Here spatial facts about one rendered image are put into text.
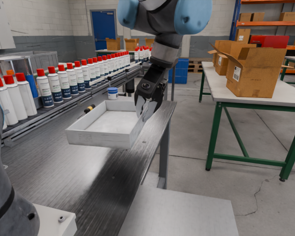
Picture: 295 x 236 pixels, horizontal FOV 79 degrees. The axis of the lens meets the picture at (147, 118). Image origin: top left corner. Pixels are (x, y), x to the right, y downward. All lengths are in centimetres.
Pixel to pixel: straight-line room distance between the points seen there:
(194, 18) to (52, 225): 45
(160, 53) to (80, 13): 864
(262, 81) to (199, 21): 136
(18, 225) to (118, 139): 27
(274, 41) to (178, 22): 523
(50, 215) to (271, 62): 159
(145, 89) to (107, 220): 34
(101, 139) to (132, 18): 32
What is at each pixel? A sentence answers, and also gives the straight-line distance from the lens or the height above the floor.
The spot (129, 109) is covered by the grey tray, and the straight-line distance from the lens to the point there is 76.
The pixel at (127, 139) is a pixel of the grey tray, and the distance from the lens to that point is 50.
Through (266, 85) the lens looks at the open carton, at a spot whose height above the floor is 88.
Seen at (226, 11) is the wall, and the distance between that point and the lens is 794.
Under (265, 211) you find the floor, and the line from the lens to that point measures 182.
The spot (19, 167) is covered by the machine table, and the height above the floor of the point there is 83.
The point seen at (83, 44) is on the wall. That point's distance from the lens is 914.
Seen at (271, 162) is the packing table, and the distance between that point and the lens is 202.
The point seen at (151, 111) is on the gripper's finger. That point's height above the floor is 101.
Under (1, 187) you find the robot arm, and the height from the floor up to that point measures 104.
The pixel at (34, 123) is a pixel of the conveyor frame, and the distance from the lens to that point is 101.
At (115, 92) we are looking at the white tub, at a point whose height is 88.
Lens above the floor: 124
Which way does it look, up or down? 25 degrees down
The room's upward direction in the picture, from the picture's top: straight up
